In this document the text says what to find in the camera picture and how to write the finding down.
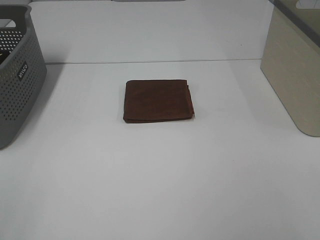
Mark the folded brown towel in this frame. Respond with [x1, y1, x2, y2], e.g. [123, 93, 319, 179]
[123, 79, 194, 123]

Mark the beige plastic basket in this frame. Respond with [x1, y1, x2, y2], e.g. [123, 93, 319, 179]
[260, 0, 320, 137]

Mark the grey perforated plastic basket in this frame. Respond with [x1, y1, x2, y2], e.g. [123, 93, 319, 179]
[0, 4, 47, 149]

